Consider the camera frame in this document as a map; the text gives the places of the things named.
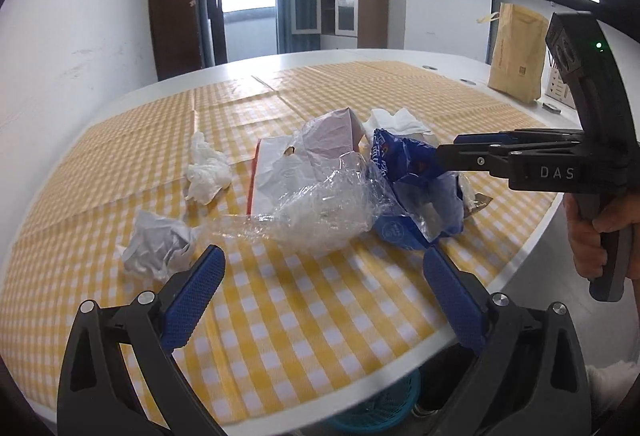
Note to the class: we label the blue mesh waste basket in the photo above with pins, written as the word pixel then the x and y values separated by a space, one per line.
pixel 380 403

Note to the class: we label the yellow checked tablecloth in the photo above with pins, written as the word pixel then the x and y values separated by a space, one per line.
pixel 300 316

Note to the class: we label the white pen holder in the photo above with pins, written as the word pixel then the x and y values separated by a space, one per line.
pixel 557 83

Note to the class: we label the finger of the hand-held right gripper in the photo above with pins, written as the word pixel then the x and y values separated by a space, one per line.
pixel 470 159
pixel 520 137

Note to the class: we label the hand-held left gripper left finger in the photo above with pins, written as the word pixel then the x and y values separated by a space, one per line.
pixel 195 296

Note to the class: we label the small dark desk item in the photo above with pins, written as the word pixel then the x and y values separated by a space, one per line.
pixel 551 107

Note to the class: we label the crumpled white tissue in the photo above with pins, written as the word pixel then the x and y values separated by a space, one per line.
pixel 205 168

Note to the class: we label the lined paper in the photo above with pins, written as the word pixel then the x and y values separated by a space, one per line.
pixel 157 243

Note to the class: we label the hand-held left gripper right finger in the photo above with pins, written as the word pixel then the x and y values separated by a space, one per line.
pixel 450 296

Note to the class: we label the clear plastic wrap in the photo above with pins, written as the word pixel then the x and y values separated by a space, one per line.
pixel 320 211

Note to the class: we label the dark brown wardrobe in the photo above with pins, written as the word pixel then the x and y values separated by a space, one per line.
pixel 172 10

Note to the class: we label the brown printed wrapper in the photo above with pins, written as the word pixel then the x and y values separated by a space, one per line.
pixel 477 205

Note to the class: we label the flat white tissue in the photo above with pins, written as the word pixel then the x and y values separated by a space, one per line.
pixel 397 121

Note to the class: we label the blue snack bag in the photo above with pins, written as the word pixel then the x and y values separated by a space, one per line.
pixel 400 160

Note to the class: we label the brown paper bag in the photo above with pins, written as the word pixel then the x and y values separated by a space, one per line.
pixel 517 53

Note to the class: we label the person's right hand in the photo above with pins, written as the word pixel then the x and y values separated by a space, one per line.
pixel 585 246

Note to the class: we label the white clothing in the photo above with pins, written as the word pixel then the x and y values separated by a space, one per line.
pixel 615 388

